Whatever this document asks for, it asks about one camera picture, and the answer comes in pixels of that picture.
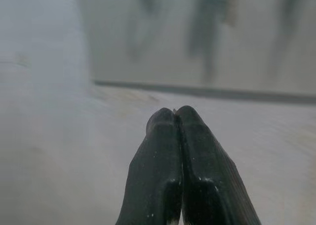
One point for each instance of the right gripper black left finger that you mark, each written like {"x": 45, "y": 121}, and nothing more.
{"x": 158, "y": 165}

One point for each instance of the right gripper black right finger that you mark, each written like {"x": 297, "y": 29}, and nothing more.
{"x": 209, "y": 170}

